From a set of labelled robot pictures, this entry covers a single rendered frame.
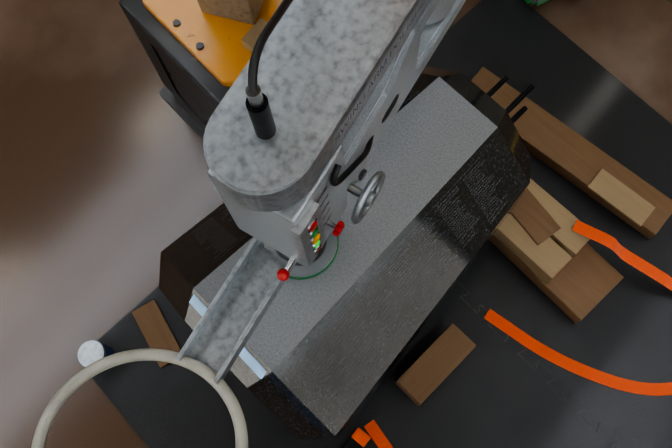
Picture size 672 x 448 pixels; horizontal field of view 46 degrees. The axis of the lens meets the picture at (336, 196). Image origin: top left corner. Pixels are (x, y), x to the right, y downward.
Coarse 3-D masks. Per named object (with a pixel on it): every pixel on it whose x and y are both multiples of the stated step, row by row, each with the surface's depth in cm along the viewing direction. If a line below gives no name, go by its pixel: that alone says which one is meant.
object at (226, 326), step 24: (240, 264) 200; (264, 264) 205; (240, 288) 203; (264, 288) 203; (216, 312) 201; (240, 312) 201; (264, 312) 200; (192, 336) 195; (216, 336) 199; (240, 336) 199; (216, 360) 197
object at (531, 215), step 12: (528, 192) 297; (528, 204) 296; (540, 204) 296; (516, 216) 295; (528, 216) 294; (540, 216) 294; (528, 228) 293; (540, 228) 293; (552, 228) 293; (540, 240) 291
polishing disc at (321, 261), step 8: (328, 240) 226; (336, 240) 226; (272, 248) 226; (328, 248) 225; (336, 248) 226; (280, 256) 225; (320, 256) 224; (328, 256) 224; (296, 264) 224; (312, 264) 224; (320, 264) 224; (328, 264) 225; (296, 272) 223; (304, 272) 223; (312, 272) 223
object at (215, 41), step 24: (144, 0) 264; (168, 0) 264; (192, 0) 264; (264, 0) 263; (168, 24) 261; (192, 24) 261; (216, 24) 260; (240, 24) 260; (192, 48) 258; (216, 48) 258; (240, 48) 257; (216, 72) 255; (240, 72) 255
